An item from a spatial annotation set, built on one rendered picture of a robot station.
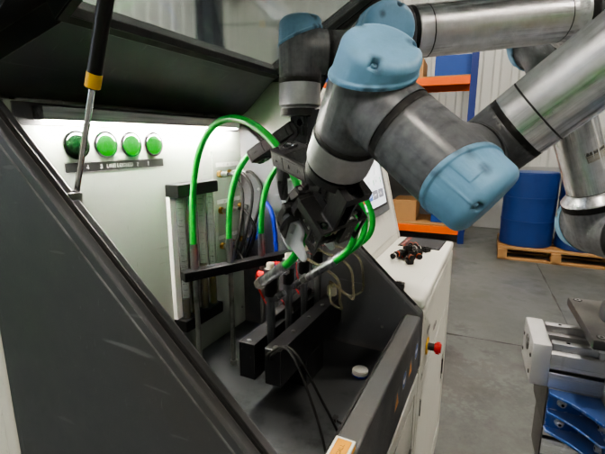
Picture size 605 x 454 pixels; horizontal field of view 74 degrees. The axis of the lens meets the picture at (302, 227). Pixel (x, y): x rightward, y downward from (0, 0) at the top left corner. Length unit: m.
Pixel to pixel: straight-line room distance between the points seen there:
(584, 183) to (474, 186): 0.68
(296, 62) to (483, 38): 0.29
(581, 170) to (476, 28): 0.42
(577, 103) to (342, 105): 0.22
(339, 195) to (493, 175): 0.18
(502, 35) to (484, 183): 0.42
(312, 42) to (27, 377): 0.72
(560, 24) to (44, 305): 0.88
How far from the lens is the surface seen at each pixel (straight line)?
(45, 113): 0.78
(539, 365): 0.98
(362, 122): 0.37
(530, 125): 0.46
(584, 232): 1.04
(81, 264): 0.62
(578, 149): 0.98
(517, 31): 0.74
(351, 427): 0.71
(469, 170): 0.34
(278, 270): 0.67
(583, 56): 0.46
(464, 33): 0.69
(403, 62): 0.37
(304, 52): 0.74
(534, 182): 5.36
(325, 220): 0.50
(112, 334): 0.61
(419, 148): 0.35
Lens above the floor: 1.39
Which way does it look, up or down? 12 degrees down
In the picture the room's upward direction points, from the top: straight up
